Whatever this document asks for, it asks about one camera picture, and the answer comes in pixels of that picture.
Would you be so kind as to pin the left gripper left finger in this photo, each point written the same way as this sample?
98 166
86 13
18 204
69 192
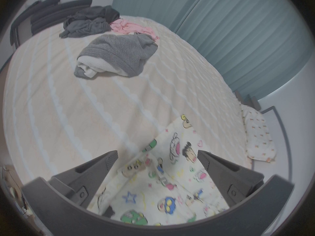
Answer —
81 183

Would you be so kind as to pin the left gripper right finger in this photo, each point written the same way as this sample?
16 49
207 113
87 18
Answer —
236 185

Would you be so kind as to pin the white printed pyjama top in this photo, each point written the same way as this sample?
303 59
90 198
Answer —
172 181

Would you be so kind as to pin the white printed pillow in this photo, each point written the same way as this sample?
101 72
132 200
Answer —
260 136

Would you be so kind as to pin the grey bedside table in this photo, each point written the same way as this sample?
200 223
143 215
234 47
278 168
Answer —
247 101

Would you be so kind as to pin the bed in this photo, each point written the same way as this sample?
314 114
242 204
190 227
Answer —
123 95

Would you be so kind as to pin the grey garment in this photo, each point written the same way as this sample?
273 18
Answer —
115 53

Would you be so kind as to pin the blue-green curtain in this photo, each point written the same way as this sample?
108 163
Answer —
233 33

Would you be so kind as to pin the black garment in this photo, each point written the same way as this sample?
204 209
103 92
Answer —
83 23

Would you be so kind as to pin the pink garment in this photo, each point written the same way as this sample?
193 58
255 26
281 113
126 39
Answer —
130 28

